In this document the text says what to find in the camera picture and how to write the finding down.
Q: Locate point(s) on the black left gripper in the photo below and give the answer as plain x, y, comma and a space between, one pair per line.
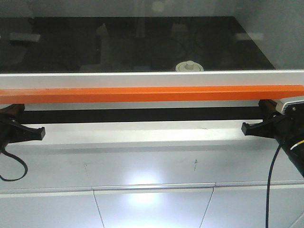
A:
11, 131

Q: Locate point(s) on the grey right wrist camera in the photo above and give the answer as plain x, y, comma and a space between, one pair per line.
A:
284, 103

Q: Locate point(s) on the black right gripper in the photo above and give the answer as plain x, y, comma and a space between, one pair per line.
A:
286, 128

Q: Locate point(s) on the white fume hood sash frame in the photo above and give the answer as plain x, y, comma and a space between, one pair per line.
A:
149, 79

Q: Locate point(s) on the glass jar with white lid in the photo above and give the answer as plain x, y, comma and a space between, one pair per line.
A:
189, 66

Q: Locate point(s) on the orange sash handle bar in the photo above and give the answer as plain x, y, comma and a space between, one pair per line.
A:
148, 94

